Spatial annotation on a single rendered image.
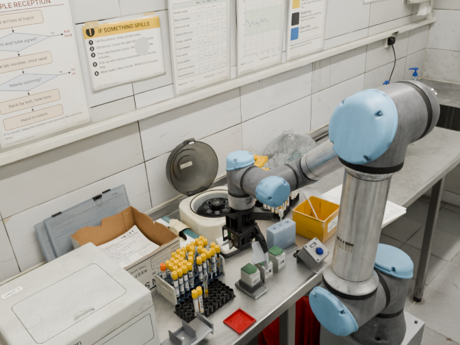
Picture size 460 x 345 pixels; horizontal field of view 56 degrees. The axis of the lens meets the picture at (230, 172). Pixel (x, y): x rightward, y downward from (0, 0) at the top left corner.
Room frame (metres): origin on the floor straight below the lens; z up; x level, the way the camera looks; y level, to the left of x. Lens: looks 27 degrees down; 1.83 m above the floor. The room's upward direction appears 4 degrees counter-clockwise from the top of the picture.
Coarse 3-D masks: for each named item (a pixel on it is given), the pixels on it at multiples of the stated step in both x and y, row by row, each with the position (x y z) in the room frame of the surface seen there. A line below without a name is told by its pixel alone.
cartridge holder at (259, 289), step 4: (240, 280) 1.06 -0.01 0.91; (260, 280) 1.05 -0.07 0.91; (236, 284) 1.06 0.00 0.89; (240, 284) 1.05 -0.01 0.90; (244, 284) 1.04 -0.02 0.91; (256, 284) 1.03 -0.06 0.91; (260, 284) 1.05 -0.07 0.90; (240, 288) 1.05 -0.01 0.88; (244, 288) 1.04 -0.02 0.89; (248, 288) 1.03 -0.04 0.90; (252, 288) 1.02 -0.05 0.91; (256, 288) 1.03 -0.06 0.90; (260, 288) 1.04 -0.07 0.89; (264, 288) 1.04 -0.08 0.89; (248, 292) 1.03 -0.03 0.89; (252, 292) 1.02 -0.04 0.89; (256, 292) 1.02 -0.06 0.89; (260, 292) 1.02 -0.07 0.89; (264, 292) 1.03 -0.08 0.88; (252, 296) 1.01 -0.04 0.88; (256, 296) 1.01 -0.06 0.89
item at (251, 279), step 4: (240, 272) 1.06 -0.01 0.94; (244, 272) 1.04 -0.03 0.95; (252, 272) 1.04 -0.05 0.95; (256, 272) 1.05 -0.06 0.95; (244, 276) 1.05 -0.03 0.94; (248, 276) 1.03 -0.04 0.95; (252, 276) 1.03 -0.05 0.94; (256, 276) 1.04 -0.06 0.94; (244, 280) 1.05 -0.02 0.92; (248, 280) 1.03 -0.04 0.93; (252, 280) 1.03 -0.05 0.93; (256, 280) 1.04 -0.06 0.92; (248, 284) 1.03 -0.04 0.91; (252, 284) 1.03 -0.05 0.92
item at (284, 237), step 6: (282, 222) 1.26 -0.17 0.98; (288, 222) 1.26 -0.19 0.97; (294, 222) 1.26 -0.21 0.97; (270, 228) 1.24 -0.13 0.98; (276, 228) 1.23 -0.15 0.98; (282, 228) 1.23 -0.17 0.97; (288, 228) 1.24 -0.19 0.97; (294, 228) 1.26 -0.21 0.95; (270, 234) 1.22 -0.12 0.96; (276, 234) 1.21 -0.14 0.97; (282, 234) 1.23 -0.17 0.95; (288, 234) 1.24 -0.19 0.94; (294, 234) 1.26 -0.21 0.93; (270, 240) 1.22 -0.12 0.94; (276, 240) 1.21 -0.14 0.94; (282, 240) 1.23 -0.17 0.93; (288, 240) 1.24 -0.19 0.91; (294, 240) 1.26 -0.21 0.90; (270, 246) 1.22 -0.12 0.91; (282, 246) 1.23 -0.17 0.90; (288, 246) 1.24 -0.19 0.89; (294, 246) 1.24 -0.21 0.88; (288, 252) 1.22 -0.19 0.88
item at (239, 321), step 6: (234, 312) 0.95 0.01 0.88; (240, 312) 0.96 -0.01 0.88; (228, 318) 0.93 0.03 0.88; (234, 318) 0.93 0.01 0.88; (240, 318) 0.93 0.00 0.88; (246, 318) 0.93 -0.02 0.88; (252, 318) 0.93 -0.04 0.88; (228, 324) 0.91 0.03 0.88; (234, 324) 0.91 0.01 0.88; (240, 324) 0.91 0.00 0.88; (246, 324) 0.91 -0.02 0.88; (252, 324) 0.91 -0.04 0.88; (234, 330) 0.89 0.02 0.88; (240, 330) 0.89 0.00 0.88
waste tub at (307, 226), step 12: (300, 204) 1.38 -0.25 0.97; (312, 204) 1.43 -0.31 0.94; (324, 204) 1.40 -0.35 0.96; (336, 204) 1.36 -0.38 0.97; (300, 216) 1.32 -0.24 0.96; (312, 216) 1.43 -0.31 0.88; (324, 216) 1.39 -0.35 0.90; (336, 216) 1.32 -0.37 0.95; (300, 228) 1.32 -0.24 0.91; (312, 228) 1.28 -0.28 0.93; (324, 228) 1.26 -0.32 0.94; (324, 240) 1.26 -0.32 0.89
